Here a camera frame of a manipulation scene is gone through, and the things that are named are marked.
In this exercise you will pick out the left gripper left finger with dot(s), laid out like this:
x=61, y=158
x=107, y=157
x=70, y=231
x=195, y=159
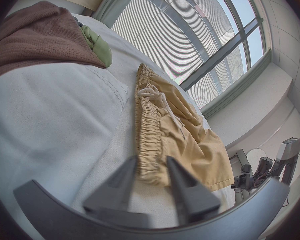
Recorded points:
x=110, y=196

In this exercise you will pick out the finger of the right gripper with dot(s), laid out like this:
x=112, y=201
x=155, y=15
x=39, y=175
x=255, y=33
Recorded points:
x=245, y=159

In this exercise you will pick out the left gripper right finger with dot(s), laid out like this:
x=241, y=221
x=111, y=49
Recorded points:
x=195, y=204

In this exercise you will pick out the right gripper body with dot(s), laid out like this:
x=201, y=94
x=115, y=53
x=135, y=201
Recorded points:
x=243, y=181

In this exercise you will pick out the tan shorts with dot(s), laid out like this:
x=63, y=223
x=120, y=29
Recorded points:
x=190, y=139

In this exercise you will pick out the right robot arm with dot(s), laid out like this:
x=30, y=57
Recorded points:
x=288, y=149

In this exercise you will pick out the bed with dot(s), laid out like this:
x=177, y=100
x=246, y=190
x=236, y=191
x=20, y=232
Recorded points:
x=125, y=51

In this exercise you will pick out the grey-green curtain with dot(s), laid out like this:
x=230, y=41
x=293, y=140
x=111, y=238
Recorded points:
x=240, y=89
x=112, y=6

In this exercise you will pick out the pale blue garment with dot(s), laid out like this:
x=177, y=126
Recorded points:
x=52, y=114

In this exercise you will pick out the window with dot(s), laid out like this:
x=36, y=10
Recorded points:
x=177, y=34

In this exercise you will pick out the green garment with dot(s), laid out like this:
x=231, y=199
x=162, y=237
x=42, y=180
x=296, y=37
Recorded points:
x=102, y=51

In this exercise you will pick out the brown garment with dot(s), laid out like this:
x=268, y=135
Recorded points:
x=35, y=39

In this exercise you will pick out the black garment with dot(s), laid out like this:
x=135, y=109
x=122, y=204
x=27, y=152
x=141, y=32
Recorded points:
x=78, y=22

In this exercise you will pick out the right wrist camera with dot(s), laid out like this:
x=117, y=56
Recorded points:
x=245, y=168

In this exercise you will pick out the round wall mirror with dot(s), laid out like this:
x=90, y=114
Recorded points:
x=256, y=152

